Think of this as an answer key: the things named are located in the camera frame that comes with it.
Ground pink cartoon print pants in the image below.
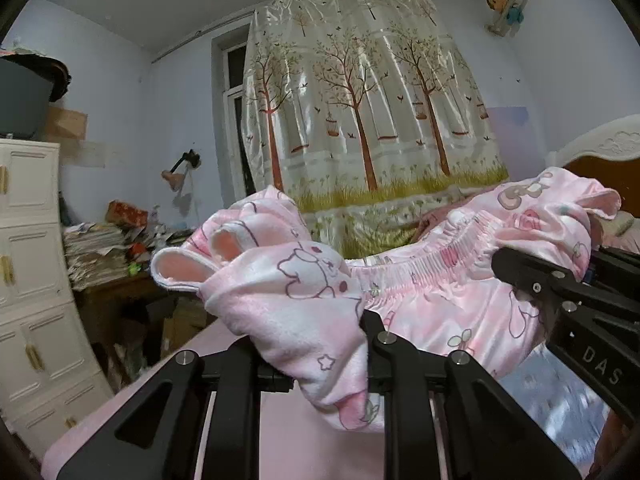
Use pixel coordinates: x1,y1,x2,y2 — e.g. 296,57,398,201
151,167,621,432

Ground white and wood headboard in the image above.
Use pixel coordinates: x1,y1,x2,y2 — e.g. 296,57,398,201
546,114,640,218

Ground dark wooden desk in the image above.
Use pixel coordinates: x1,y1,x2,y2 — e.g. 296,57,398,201
74,272,215,392

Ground tree print curtain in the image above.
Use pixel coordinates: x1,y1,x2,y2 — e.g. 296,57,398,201
242,0,508,259

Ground clutter pile on desk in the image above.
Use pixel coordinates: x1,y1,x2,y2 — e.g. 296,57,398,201
62,200,193,292

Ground white drawer cabinet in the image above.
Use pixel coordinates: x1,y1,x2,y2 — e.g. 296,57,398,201
0,140,112,458

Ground cardboard box on cabinet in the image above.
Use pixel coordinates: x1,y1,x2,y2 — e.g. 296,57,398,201
42,106,88,141

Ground dark grey storage bin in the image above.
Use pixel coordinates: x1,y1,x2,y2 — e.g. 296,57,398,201
0,54,72,141

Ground wall mounted pink lamp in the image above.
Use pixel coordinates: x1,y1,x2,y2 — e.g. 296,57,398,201
160,150,201,192

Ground wall hanging toy ornament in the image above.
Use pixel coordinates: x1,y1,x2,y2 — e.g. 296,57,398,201
486,0,529,37

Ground window frame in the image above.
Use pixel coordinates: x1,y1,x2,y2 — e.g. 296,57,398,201
212,23,255,206

